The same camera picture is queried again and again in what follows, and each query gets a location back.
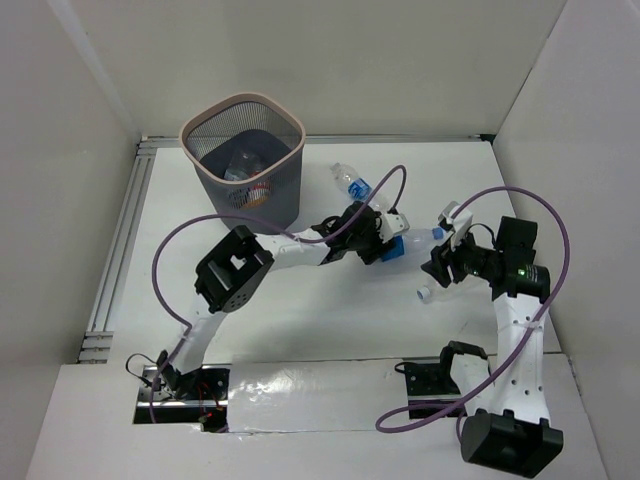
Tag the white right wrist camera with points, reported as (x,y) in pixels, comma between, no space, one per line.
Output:
(455,221)

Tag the small orange juice bottle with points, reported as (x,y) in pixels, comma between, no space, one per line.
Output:
(256,196)

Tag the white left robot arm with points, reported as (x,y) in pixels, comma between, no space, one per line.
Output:
(228,276)

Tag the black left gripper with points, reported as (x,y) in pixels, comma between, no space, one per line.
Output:
(373,238)

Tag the grey mesh waste bin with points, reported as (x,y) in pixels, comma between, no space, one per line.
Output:
(254,122)

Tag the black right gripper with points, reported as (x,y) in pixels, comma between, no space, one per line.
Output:
(437,267)

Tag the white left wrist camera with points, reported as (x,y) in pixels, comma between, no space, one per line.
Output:
(392,225)

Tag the blue label bottle blue cap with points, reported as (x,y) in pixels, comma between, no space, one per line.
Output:
(413,242)

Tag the red label water bottle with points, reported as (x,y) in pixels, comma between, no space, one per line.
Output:
(262,181)

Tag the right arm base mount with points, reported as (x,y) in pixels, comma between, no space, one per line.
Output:
(427,387)

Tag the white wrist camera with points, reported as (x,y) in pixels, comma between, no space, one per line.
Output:
(455,221)
(392,225)

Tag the clear bottle white cap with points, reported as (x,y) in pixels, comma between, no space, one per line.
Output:
(431,291)

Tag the aluminium frame rail left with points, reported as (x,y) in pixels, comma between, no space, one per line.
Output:
(102,321)

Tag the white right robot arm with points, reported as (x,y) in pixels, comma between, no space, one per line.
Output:
(508,421)

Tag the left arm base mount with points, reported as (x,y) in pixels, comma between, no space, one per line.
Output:
(204,402)

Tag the green label water bottle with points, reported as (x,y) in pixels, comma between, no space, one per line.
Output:
(244,164)

